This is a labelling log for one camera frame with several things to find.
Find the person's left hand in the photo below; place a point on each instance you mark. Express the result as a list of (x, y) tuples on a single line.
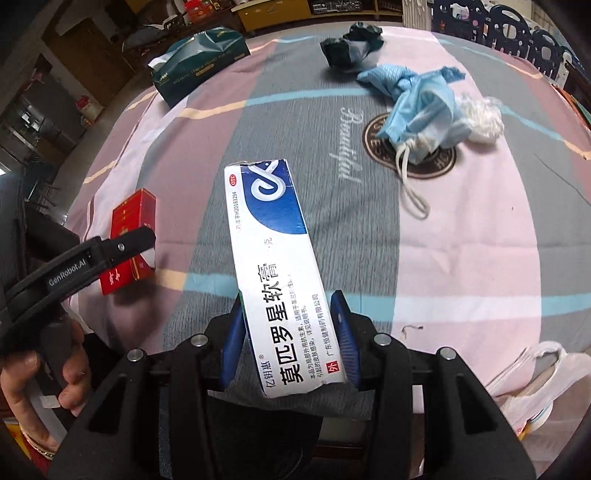
[(18, 383)]

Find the navy play fence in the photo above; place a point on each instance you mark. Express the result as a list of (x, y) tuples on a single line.
[(508, 32)]

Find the white blue medicine box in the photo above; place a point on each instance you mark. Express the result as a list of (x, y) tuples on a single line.
[(272, 258)]

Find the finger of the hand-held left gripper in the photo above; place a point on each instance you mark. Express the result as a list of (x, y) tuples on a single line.
[(129, 242)]

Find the smooth blue face mask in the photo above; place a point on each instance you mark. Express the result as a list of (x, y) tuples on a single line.
[(425, 108)]

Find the red box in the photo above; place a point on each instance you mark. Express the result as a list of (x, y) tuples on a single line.
[(131, 212)]

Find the white plastic bag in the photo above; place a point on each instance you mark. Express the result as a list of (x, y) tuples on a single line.
[(545, 387)]

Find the white plastic jug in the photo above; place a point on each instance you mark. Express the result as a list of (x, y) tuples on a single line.
[(88, 110)]

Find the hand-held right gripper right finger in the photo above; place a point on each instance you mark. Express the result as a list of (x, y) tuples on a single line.
[(347, 344)]

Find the pink grey checked tablecloth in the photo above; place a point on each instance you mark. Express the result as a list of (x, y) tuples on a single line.
[(461, 230)]

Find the white plastic wad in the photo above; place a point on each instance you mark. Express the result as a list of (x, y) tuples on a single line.
[(482, 120)]

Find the dark green tissue box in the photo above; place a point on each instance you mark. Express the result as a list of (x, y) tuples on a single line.
[(198, 64)]

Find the textured blue cloth mask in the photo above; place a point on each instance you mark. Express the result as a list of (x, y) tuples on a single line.
[(383, 76)]

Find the yellow television stand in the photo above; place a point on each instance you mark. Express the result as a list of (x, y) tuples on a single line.
[(258, 16)]

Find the white play fence panel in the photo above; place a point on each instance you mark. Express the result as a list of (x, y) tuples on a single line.
[(415, 11)]

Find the dark green crumpled packet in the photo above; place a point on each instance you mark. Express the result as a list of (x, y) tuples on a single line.
[(339, 50)]

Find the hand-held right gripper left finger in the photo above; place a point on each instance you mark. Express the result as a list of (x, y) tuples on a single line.
[(231, 353)]

